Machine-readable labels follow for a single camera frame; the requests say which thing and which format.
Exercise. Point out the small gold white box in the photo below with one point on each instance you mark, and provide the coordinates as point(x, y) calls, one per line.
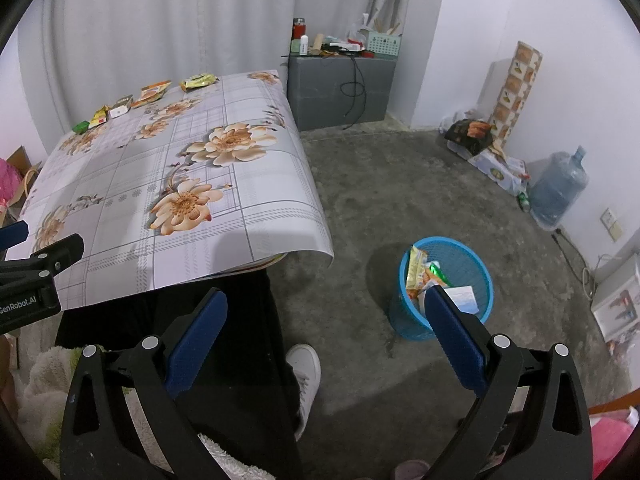
point(120, 106)

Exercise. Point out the blue mesh wastebasket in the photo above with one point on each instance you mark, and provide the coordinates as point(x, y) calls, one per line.
point(475, 270)

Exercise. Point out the yellow red snack packet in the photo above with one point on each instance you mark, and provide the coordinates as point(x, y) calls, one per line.
point(99, 116)

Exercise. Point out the pink bag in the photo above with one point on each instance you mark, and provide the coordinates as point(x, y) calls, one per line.
point(7, 180)

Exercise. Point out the small green packet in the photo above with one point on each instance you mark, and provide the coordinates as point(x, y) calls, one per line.
point(80, 126)

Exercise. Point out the teal plastic basket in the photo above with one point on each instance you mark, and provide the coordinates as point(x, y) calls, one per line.
point(382, 42)

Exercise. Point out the pink cloth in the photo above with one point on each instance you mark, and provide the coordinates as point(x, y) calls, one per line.
point(617, 435)

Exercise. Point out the person's white shoe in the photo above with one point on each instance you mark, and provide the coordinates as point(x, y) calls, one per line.
point(306, 375)

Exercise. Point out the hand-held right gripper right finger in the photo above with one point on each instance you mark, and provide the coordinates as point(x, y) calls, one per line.
point(457, 340)

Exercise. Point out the person's black pants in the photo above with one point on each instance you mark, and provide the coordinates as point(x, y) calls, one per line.
point(235, 350)

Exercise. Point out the grey cabinet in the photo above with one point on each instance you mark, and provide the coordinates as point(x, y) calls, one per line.
point(325, 90)

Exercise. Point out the orange pink snack packet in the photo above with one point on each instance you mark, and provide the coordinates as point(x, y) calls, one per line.
point(415, 270)

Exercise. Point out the orange yellow snack packet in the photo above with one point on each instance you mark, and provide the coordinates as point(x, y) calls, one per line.
point(151, 92)

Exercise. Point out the large clear water jug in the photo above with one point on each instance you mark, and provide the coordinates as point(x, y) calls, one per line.
point(557, 187)

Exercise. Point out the floral tablecloth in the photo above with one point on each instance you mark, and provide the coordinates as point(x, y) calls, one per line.
point(200, 200)

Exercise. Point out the brown cardboard box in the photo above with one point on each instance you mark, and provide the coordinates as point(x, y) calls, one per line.
point(22, 160)

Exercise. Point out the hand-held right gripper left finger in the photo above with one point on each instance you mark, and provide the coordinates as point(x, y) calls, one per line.
point(197, 340)

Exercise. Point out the wall socket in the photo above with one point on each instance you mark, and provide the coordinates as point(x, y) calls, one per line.
point(611, 222)

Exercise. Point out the white carton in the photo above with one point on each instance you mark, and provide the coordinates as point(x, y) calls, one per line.
point(460, 300)

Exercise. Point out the fluffy white garment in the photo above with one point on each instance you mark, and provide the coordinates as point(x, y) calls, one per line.
point(42, 375)

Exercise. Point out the green snack packet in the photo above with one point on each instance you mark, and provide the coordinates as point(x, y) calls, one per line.
point(437, 271)

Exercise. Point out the white appliance box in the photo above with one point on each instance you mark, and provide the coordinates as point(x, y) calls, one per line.
point(617, 295)

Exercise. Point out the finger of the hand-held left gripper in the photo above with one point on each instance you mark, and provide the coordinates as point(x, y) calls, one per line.
point(10, 234)
point(55, 255)

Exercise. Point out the checkered patterned roll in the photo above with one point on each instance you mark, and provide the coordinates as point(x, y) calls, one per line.
point(517, 92)

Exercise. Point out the white curtain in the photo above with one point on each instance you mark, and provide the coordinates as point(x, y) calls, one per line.
point(150, 20)

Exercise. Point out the small white bottle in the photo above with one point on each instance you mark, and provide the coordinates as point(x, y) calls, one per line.
point(305, 45)

